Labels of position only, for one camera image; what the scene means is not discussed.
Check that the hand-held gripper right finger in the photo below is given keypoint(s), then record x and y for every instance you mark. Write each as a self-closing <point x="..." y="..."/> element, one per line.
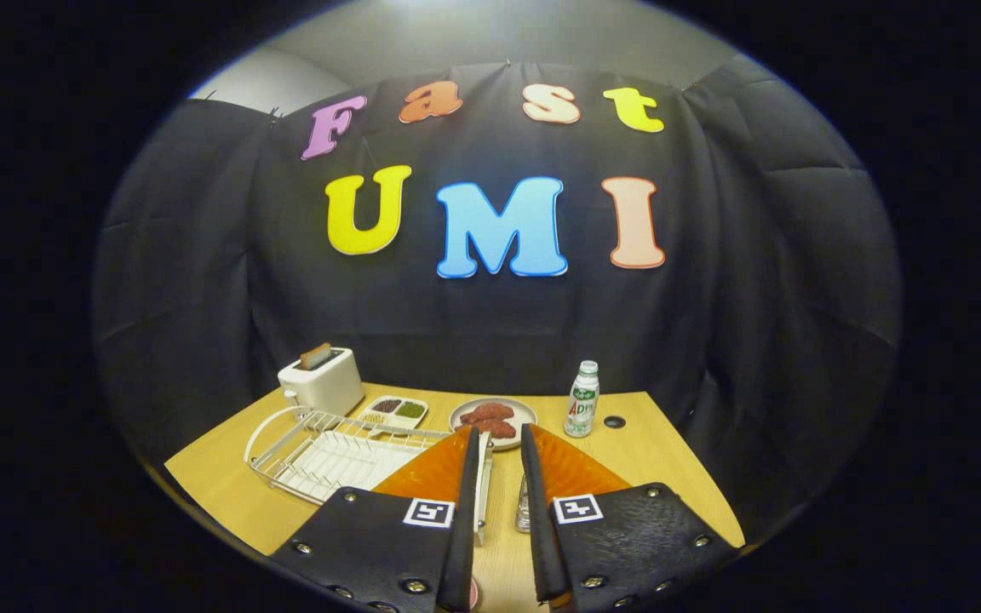
<point x="542" y="528"/>

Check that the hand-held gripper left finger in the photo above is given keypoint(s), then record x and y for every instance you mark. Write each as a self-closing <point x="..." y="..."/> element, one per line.
<point x="461" y="528"/>

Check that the pink plate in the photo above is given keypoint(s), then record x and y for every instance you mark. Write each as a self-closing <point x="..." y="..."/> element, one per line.
<point x="473" y="594"/>

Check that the beige plate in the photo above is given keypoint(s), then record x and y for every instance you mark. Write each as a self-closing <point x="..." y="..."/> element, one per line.
<point x="526" y="415"/>

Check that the white divided condiment dish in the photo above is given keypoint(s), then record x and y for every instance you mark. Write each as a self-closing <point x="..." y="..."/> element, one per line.
<point x="410" y="410"/>

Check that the red meat slice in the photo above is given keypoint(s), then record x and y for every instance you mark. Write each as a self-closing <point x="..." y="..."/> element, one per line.
<point x="489" y="413"/>
<point x="501" y="430"/>

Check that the white green-label drink bottle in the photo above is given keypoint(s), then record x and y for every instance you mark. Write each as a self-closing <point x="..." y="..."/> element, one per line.
<point x="582" y="404"/>

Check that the white toaster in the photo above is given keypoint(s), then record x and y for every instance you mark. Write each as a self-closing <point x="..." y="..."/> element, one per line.
<point x="324" y="387"/>

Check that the toast slice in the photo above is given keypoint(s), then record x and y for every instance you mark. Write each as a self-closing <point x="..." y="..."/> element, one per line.
<point x="316" y="356"/>

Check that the black backdrop cloth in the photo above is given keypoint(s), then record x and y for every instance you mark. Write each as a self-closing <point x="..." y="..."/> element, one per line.
<point x="737" y="298"/>

